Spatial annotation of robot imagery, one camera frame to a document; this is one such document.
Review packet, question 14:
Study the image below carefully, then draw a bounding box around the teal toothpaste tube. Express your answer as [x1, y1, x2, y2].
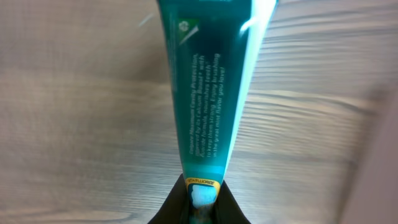
[158, 0, 277, 223]

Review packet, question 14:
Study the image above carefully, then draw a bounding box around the white cardboard box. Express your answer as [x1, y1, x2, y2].
[339, 91, 397, 224]

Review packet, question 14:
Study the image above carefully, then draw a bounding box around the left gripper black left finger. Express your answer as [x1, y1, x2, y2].
[148, 174, 190, 224]

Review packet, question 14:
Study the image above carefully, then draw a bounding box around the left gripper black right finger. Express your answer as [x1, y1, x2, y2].
[213, 181, 251, 224]

